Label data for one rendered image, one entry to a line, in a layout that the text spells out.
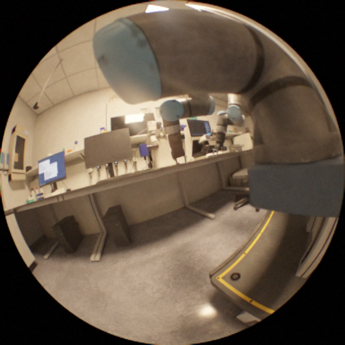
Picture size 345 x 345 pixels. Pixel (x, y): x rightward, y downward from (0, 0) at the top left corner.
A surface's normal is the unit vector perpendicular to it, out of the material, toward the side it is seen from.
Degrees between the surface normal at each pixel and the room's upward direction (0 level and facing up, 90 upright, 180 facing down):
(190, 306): 0
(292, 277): 0
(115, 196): 90
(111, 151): 86
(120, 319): 0
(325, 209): 90
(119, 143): 86
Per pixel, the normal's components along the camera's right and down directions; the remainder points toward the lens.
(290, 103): -0.89, -0.12
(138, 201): 0.40, -0.04
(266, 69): 0.21, 0.87
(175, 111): -0.01, 0.47
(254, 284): -0.22, -0.97
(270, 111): -0.99, -0.12
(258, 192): -0.90, 0.22
